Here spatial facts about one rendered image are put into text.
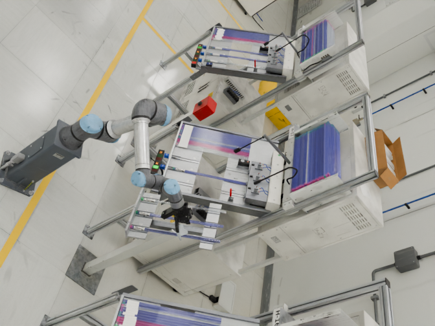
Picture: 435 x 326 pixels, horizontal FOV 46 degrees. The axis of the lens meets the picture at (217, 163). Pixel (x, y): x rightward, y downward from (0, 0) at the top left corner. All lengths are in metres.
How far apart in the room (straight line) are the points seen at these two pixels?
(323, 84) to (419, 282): 1.70
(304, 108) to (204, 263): 1.62
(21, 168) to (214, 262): 1.43
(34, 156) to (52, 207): 0.50
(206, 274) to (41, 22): 2.34
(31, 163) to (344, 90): 2.49
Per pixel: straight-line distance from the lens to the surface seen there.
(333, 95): 4.35
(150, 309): 2.68
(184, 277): 3.86
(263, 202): 3.17
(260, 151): 3.58
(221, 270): 3.71
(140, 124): 2.63
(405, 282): 4.28
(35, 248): 3.40
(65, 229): 3.56
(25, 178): 3.38
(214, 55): 4.46
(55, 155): 3.13
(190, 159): 3.41
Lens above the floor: 2.71
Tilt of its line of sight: 31 degrees down
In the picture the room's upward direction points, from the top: 63 degrees clockwise
